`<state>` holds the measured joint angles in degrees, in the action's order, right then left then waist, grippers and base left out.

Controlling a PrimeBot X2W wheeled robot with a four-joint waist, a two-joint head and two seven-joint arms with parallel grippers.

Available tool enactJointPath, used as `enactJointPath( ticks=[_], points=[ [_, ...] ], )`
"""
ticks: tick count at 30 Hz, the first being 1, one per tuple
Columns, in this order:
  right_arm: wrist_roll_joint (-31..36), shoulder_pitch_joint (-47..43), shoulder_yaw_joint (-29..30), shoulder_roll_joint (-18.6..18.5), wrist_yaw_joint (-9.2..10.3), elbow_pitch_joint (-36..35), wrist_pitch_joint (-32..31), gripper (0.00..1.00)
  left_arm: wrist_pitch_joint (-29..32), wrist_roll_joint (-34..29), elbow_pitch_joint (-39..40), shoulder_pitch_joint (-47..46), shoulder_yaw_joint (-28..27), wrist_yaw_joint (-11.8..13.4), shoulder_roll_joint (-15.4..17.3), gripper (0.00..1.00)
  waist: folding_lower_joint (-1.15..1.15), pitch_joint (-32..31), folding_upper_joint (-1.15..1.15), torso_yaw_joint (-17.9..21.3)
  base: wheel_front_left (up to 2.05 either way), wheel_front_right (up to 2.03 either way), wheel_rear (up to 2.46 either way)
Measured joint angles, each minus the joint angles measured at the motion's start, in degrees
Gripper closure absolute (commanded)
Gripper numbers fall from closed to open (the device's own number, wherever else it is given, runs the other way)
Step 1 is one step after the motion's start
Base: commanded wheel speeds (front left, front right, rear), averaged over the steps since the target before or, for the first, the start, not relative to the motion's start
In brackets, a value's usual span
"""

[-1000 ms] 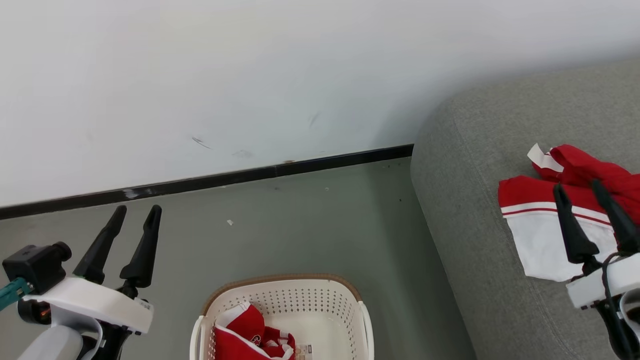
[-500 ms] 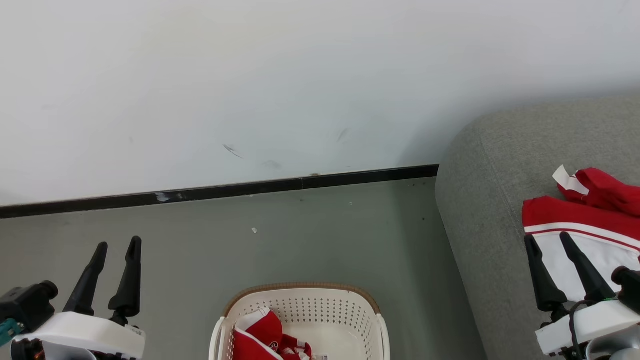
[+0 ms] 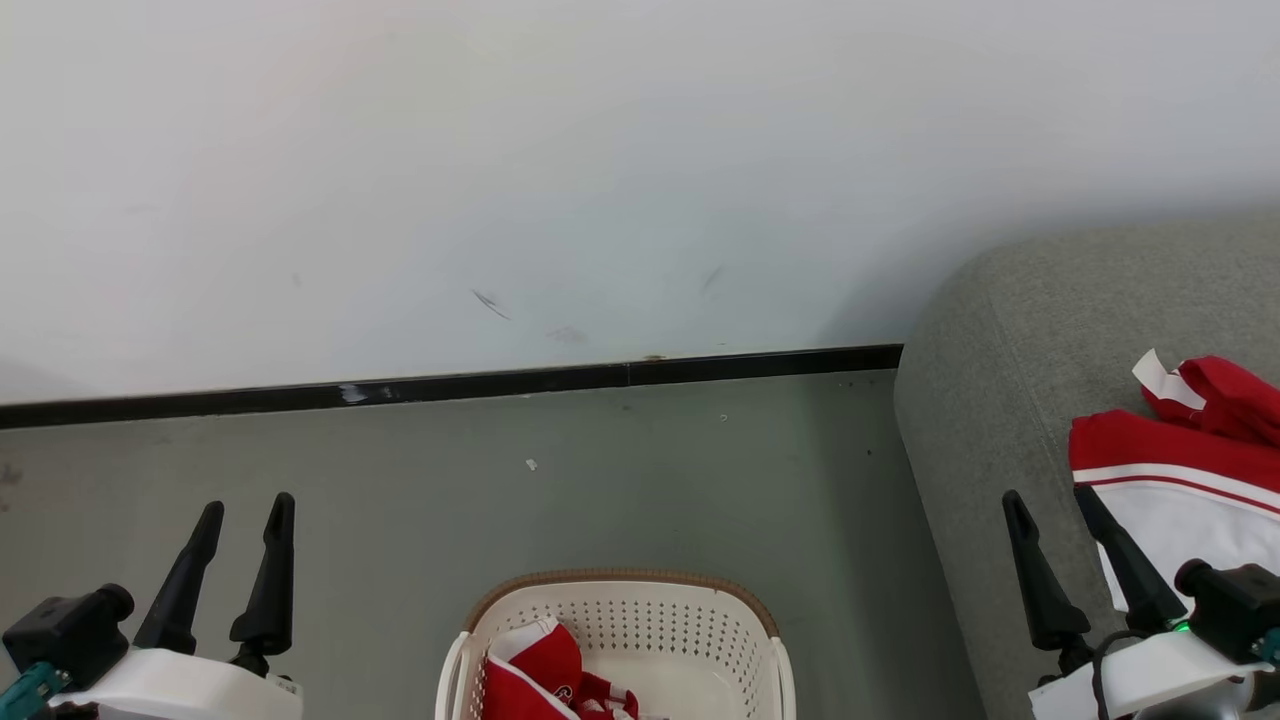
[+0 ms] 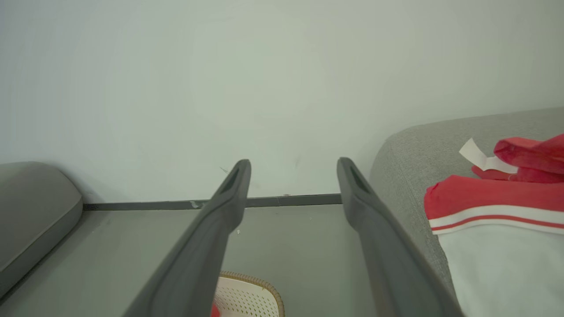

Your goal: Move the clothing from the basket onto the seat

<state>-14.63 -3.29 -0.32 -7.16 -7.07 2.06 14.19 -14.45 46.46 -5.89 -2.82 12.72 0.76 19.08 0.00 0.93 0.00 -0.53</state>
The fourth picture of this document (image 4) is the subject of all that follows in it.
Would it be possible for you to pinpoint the grey rounded seat cushion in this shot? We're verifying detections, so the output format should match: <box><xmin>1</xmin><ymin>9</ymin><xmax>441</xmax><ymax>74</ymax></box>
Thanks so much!
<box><xmin>0</xmin><ymin>161</ymin><xmax>84</xmax><ymax>298</ymax></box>

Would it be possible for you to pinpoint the grey fabric sofa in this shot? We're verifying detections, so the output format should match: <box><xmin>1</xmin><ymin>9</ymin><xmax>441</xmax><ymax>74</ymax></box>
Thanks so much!
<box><xmin>369</xmin><ymin>107</ymin><xmax>564</xmax><ymax>317</ymax></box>

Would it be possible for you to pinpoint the cream perforated laundry basket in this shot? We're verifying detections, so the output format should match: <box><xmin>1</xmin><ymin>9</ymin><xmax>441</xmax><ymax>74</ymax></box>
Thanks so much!
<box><xmin>211</xmin><ymin>271</ymin><xmax>286</xmax><ymax>317</ymax></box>

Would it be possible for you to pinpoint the white shirt with red sleeves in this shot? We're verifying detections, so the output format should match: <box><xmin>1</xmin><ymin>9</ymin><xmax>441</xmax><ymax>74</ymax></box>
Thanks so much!
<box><xmin>424</xmin><ymin>174</ymin><xmax>564</xmax><ymax>317</ymax></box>

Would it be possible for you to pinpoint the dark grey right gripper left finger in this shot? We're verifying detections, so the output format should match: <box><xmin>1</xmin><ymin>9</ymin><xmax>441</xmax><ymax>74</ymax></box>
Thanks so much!
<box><xmin>123</xmin><ymin>158</ymin><xmax>252</xmax><ymax>317</ymax></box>

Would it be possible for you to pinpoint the black wall baseboard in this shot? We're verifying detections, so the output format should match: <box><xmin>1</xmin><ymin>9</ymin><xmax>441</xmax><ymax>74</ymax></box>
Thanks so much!
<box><xmin>83</xmin><ymin>193</ymin><xmax>342</xmax><ymax>211</ymax></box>

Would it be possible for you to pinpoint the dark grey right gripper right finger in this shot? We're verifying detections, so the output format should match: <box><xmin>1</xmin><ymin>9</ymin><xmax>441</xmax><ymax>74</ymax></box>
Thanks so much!
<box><xmin>337</xmin><ymin>157</ymin><xmax>464</xmax><ymax>317</ymax></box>

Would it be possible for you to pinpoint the red garment with white strap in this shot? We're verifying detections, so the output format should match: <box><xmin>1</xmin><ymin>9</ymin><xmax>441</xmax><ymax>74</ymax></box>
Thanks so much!
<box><xmin>459</xmin><ymin>134</ymin><xmax>564</xmax><ymax>184</ymax></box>

